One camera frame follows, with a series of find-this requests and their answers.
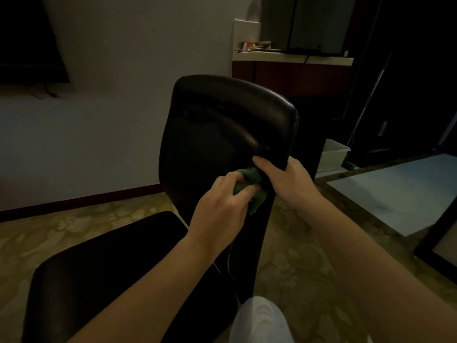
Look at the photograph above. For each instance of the person's right hand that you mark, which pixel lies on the person's right hand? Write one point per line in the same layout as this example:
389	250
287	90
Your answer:
294	185

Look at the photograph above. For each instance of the person's left hand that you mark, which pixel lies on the person's left hand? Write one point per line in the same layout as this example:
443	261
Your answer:
219	217

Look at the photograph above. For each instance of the green cleaning cloth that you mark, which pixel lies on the green cleaning cloth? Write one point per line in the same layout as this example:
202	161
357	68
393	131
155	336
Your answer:
259	200

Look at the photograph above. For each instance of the black leather chair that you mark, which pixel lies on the black leather chair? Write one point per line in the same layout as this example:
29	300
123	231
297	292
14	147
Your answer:
207	139

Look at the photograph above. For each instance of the person's left forearm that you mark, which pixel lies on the person's left forearm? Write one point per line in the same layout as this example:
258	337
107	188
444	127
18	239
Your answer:
143	300

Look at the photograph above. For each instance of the person's right forearm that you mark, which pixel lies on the person's right forearm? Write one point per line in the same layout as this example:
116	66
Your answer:
385	278

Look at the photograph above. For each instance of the white plastic bin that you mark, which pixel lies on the white plastic bin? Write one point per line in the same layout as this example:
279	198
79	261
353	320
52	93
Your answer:
332	158

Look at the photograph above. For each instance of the small teal floor item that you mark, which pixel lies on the small teal floor item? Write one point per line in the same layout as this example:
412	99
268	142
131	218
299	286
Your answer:
349	165

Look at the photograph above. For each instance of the dark cabinet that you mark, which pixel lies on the dark cabinet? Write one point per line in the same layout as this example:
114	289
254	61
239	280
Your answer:
303	82

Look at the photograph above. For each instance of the dark red baseboard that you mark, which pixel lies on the dark red baseboard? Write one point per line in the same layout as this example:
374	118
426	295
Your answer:
78	201

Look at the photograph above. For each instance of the pile of small packets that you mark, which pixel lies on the pile of small packets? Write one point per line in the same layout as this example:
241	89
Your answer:
257	47

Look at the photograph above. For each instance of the dark framed panel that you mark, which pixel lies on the dark framed panel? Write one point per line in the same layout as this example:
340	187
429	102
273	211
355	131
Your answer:
426	246

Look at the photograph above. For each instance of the white upright board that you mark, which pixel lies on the white upright board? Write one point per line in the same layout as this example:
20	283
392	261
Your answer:
246	32

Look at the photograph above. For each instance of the black countertop appliance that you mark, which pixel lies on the black countertop appliance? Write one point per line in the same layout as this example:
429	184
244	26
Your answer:
321	24

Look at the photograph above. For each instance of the dark wooden wardrobe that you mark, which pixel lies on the dark wooden wardrobe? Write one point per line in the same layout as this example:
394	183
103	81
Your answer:
414	74

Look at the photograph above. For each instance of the black wall television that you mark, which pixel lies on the black wall television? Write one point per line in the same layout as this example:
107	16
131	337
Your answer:
25	39

